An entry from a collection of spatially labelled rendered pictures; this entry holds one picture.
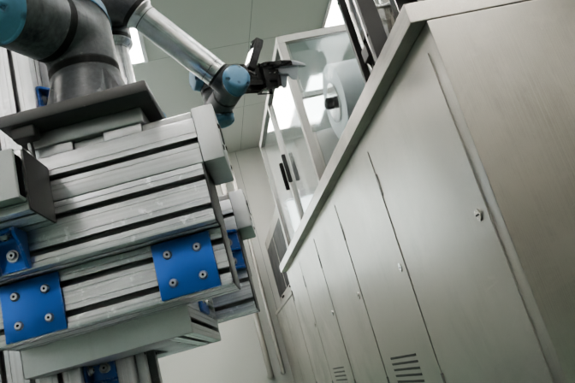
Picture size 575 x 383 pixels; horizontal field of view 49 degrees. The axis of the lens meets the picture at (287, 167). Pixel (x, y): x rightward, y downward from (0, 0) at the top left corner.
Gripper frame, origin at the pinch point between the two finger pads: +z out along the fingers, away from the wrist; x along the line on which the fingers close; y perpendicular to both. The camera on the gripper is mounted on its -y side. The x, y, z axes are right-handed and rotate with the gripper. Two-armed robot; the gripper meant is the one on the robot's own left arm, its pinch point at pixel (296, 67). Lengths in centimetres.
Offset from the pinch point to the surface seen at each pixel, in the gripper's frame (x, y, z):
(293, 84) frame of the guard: -40.0, -9.0, 20.8
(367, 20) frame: 30.1, -1.5, 8.0
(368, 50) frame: 25.7, 5.6, 9.2
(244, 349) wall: -464, 122, 143
